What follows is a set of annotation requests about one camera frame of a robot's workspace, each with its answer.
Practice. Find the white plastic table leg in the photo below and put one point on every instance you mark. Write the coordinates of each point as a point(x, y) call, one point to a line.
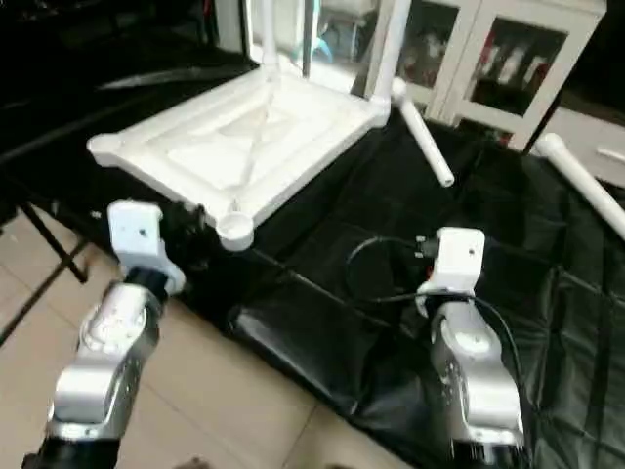
point(586, 181)
point(425, 137)
point(268, 34)
point(389, 49)

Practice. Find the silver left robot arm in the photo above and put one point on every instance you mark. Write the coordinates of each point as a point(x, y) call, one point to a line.
point(107, 362)

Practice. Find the black work mat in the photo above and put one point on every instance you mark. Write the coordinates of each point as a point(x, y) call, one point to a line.
point(391, 342)

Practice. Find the white plastic table top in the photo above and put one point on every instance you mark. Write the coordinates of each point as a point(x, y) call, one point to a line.
point(244, 137)

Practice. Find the black metal stand leg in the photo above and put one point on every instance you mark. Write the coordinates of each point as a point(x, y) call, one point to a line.
point(54, 244)

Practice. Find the white glass-door cabinet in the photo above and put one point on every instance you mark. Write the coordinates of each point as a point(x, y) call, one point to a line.
point(488, 59)

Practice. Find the white drawer unit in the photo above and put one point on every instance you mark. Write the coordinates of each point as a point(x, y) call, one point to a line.
point(596, 147)

